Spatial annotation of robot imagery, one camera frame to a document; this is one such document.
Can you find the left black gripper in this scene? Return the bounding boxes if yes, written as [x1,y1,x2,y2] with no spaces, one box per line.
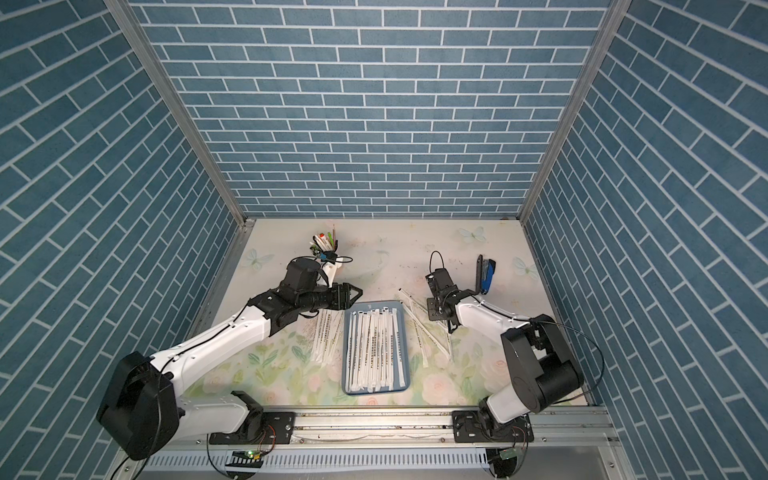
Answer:
[296,282,364,314]

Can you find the right pile wrapped straws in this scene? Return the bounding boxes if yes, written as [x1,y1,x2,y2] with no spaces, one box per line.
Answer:
[397,288,454,368]

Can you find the green circuit board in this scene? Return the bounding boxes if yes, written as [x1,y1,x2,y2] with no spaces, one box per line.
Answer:
[225,450,264,471]

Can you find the black and blue stapler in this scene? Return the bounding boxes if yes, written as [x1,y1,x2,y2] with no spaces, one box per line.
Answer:
[475,255,496,295]

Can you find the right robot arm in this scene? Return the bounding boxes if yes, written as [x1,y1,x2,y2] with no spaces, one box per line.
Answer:
[425,268,584,425]

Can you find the left pile wrapped straws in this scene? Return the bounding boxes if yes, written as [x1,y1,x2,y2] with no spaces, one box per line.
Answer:
[310,310,344,365]

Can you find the aluminium front rail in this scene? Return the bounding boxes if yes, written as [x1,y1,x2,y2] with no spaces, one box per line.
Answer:
[143,407,619,450]

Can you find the blue plastic storage tray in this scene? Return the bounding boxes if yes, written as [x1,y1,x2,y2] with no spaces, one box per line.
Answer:
[341,300,410,396]

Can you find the straw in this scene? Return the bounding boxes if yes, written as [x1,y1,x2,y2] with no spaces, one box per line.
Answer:
[345,314,355,394]
[350,312,360,391]

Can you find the pink pen cup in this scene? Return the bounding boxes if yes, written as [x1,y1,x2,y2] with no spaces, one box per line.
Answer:
[322,258,342,286]

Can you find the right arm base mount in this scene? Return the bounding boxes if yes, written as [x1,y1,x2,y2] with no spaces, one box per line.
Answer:
[451,410,534,444]

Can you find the white slotted cable duct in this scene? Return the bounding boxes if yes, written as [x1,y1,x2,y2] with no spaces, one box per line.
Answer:
[147,447,488,474]

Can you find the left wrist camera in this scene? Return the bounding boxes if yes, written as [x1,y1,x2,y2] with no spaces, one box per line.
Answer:
[319,251,340,285]

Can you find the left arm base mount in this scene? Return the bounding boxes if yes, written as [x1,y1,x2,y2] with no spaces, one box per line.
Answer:
[209,411,296,448]

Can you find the pile wrapped straws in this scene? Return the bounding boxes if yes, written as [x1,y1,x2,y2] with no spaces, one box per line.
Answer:
[310,310,344,365]
[397,288,454,368]

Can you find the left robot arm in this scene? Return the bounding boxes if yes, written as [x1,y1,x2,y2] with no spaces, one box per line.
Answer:
[95,256,363,460]

